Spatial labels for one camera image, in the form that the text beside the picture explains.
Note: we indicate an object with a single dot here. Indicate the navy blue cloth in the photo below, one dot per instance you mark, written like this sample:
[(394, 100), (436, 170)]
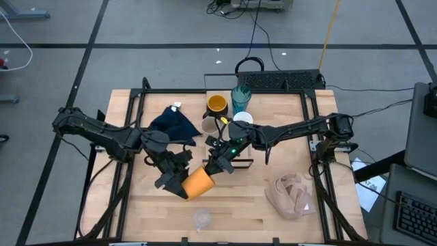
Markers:
[(174, 124)]

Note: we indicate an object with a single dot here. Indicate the silver frame bracket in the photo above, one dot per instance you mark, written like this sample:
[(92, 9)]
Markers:
[(345, 147)]

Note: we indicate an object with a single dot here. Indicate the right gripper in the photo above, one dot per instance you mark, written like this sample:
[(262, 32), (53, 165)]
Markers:
[(225, 148)]

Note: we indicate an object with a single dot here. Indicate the black device on cart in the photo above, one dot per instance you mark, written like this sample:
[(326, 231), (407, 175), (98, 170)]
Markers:
[(431, 100)]

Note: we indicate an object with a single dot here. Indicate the beige ceramic cup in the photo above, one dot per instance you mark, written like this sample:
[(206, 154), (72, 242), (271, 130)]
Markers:
[(209, 124)]

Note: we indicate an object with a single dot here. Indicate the white paper sheet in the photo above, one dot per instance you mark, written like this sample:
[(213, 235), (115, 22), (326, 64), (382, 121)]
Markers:
[(370, 191)]

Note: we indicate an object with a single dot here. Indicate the black aluminium table frame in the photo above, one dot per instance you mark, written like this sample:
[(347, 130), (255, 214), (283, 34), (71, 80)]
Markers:
[(170, 91)]

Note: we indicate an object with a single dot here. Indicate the grey wheeled cart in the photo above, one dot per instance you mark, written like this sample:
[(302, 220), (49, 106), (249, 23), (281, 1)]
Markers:
[(259, 4)]

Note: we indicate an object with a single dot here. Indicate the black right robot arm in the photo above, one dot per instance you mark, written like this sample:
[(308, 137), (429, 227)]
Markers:
[(300, 128)]

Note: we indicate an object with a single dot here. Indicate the grey desk foot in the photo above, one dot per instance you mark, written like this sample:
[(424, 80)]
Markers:
[(24, 14)]

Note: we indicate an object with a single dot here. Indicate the black mug yellow inside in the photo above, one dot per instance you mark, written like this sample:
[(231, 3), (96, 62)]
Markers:
[(217, 104)]

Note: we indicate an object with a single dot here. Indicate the light wooden board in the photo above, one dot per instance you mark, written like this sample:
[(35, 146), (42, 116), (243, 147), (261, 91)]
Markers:
[(239, 160)]

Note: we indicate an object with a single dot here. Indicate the pink cloth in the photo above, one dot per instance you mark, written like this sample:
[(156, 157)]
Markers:
[(290, 196)]

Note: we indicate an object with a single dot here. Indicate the white ceramic mug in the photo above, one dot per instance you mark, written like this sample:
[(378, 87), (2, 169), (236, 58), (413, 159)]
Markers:
[(243, 117)]

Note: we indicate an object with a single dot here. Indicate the grey equipment cart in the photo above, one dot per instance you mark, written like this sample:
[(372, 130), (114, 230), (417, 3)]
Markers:
[(420, 136)]

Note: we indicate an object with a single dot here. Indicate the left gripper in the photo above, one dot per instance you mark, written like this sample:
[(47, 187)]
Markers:
[(169, 162)]

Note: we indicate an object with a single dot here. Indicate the teal plastic tumbler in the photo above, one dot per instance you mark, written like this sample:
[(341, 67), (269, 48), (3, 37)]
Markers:
[(241, 97)]

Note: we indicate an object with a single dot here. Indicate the black keyboard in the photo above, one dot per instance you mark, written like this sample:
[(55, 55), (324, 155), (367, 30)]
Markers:
[(418, 218)]

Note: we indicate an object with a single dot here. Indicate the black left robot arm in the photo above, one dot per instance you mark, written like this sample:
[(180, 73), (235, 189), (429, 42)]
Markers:
[(102, 131)]

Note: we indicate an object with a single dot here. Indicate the orange plastic cup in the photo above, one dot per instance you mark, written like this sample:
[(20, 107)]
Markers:
[(199, 182)]

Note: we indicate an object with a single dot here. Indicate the clear glass mug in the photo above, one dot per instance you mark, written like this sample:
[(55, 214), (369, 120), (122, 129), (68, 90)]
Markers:
[(201, 218)]

